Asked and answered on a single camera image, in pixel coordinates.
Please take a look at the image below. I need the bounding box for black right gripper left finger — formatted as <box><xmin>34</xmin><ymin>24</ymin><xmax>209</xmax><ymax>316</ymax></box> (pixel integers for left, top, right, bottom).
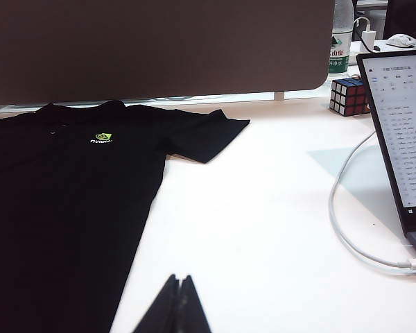
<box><xmin>131</xmin><ymin>273</ymin><xmax>181</xmax><ymax>333</ymax></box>

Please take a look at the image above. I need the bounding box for brown desk divider panel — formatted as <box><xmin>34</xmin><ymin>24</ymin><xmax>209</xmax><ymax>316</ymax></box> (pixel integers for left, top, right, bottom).
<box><xmin>0</xmin><ymin>0</ymin><xmax>336</xmax><ymax>107</ymax></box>

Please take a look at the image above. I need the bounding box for white power adapter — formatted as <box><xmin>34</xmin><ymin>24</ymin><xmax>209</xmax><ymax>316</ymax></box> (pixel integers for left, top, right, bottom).
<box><xmin>352</xmin><ymin>16</ymin><xmax>378</xmax><ymax>51</ymax></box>

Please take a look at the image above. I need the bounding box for Rubik's cube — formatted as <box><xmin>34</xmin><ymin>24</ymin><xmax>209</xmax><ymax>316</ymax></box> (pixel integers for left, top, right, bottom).
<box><xmin>329</xmin><ymin>78</ymin><xmax>371</xmax><ymax>117</ymax></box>

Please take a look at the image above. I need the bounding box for white computer mouse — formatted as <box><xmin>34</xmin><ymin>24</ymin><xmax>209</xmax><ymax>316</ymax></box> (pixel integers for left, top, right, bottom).
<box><xmin>385</xmin><ymin>33</ymin><xmax>416</xmax><ymax>49</ymax></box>

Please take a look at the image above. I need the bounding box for white charging cable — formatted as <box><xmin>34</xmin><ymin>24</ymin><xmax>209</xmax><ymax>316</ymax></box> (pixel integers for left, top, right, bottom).
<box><xmin>328</xmin><ymin>130</ymin><xmax>416</xmax><ymax>277</ymax></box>

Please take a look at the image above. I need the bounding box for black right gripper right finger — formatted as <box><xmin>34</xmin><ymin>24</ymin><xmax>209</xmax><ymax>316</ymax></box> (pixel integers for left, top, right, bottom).
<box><xmin>175</xmin><ymin>273</ymin><xmax>213</xmax><ymax>333</ymax></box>

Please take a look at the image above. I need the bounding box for open grey laptop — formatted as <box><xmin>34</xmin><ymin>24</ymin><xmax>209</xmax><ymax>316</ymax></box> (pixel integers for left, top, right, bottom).
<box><xmin>355</xmin><ymin>48</ymin><xmax>416</xmax><ymax>258</ymax></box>

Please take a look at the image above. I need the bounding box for black polo T-shirt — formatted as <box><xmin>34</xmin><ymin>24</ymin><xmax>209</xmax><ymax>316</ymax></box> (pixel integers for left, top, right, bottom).
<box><xmin>0</xmin><ymin>99</ymin><xmax>251</xmax><ymax>333</ymax></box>

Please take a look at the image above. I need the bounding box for black office chair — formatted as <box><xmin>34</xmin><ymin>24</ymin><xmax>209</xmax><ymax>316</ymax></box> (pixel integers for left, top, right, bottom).
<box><xmin>383</xmin><ymin>0</ymin><xmax>416</xmax><ymax>40</ymax></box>

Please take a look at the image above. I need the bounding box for clear water bottle green label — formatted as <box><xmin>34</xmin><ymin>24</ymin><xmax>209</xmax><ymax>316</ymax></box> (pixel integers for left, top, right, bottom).
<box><xmin>327</xmin><ymin>0</ymin><xmax>354</xmax><ymax>78</ymax></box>

